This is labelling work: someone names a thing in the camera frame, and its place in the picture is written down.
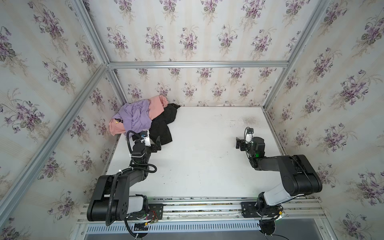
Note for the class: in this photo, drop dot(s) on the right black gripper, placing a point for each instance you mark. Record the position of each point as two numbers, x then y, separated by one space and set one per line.
241 144

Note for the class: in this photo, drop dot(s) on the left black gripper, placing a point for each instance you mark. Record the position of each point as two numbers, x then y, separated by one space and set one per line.
153 144

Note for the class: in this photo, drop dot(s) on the black cloth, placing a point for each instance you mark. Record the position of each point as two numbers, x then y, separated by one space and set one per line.
159 127

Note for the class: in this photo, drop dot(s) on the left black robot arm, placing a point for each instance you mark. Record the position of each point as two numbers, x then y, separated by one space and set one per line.
111 200

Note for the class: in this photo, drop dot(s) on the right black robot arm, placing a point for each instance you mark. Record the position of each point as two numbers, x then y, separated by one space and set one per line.
297 175

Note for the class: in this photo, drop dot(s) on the purple cloth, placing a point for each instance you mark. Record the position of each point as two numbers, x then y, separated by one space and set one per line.
135 116

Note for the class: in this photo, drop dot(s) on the pink cloth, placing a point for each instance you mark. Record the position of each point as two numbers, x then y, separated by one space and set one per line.
156 107

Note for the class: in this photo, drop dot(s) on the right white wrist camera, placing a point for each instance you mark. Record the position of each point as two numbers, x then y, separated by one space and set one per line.
248 135

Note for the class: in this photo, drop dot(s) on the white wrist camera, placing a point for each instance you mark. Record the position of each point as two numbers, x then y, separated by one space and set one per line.
248 135
145 138

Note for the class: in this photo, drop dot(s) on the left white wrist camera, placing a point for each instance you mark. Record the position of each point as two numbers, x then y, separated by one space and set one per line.
145 138

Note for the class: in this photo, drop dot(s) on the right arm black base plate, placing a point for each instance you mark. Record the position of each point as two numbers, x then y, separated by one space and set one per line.
260 209

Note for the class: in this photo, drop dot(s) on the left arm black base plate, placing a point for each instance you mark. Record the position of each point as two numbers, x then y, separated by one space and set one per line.
154 211

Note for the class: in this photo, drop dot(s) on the aluminium mounting rail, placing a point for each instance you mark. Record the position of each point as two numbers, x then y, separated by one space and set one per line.
228 209

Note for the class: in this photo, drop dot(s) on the white perforated cable tray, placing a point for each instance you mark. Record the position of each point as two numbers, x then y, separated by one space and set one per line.
176 227

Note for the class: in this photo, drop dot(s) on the aluminium cage frame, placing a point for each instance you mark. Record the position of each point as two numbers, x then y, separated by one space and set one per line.
13 197

